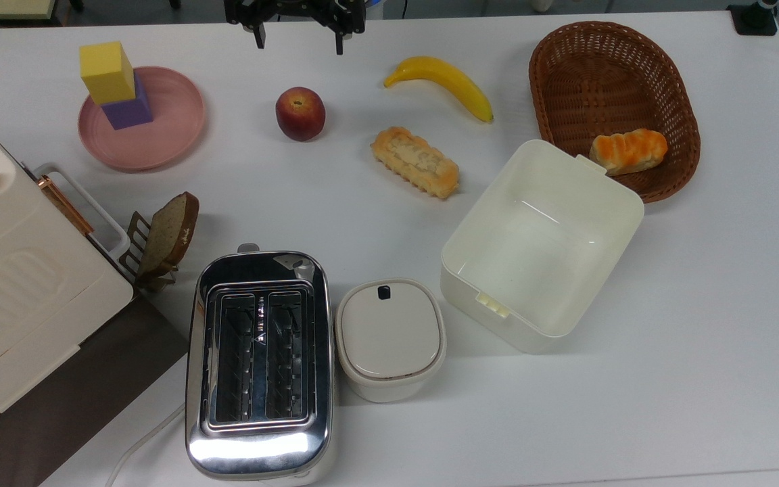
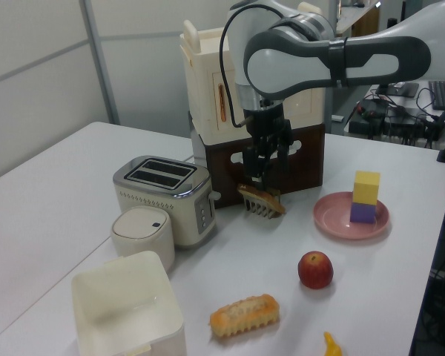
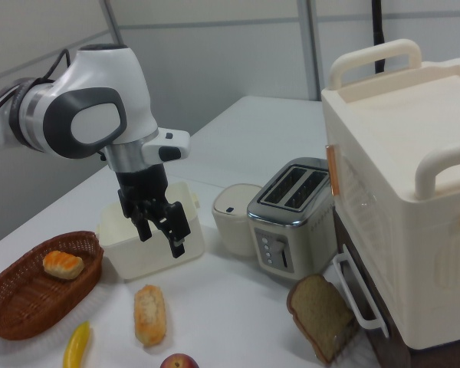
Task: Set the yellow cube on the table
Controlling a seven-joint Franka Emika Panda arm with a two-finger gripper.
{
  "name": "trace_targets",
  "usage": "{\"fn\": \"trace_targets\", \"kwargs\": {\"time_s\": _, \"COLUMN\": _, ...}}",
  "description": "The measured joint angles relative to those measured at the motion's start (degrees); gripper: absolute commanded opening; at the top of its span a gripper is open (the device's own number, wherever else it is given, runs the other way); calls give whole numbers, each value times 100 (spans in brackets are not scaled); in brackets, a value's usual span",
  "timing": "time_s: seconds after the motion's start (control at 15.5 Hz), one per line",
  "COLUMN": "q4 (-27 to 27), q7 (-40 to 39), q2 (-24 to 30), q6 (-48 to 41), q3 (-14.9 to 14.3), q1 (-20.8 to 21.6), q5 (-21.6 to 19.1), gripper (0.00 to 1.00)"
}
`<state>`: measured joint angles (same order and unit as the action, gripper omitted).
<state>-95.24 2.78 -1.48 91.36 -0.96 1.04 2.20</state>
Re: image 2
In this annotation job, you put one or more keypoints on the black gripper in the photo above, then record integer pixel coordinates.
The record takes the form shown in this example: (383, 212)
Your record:
(267, 128)

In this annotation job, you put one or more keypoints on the yellow cube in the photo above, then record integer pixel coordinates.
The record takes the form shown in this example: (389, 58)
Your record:
(366, 187)

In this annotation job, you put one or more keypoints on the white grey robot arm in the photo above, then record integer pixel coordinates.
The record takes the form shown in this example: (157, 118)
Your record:
(282, 63)

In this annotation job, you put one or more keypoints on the purple cube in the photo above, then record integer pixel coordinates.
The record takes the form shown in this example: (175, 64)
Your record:
(362, 214)

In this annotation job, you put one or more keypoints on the dark brown wooden stand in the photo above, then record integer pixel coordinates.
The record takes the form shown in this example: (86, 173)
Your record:
(308, 163)

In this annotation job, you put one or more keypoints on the brown bread slice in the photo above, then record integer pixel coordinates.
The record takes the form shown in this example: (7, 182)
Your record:
(265, 200)

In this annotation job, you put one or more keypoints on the brown wooden toast rack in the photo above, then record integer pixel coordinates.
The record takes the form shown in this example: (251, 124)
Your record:
(257, 210)

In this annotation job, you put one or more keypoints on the pink plate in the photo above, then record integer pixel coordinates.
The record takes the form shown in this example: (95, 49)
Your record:
(332, 219)

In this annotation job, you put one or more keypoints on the red apple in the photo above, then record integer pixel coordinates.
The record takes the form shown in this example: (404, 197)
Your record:
(315, 270)

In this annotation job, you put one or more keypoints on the cream chrome toaster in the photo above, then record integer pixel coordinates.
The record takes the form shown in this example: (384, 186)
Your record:
(159, 200)

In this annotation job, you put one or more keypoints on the black electronics box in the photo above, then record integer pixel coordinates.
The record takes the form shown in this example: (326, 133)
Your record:
(389, 122)

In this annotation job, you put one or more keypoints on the small white lidded bin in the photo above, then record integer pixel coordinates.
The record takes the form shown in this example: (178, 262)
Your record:
(141, 230)

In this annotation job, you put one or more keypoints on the black monitor foot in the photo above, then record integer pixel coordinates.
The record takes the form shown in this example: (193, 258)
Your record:
(400, 89)

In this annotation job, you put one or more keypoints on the flat crumb-topped bread loaf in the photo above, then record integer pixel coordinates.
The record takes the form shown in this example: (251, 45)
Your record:
(244, 315)

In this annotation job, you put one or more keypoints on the yellow banana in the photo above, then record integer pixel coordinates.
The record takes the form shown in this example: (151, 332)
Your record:
(332, 346)

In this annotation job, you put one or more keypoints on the open white plastic box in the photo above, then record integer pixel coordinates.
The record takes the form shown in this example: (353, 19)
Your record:
(126, 319)

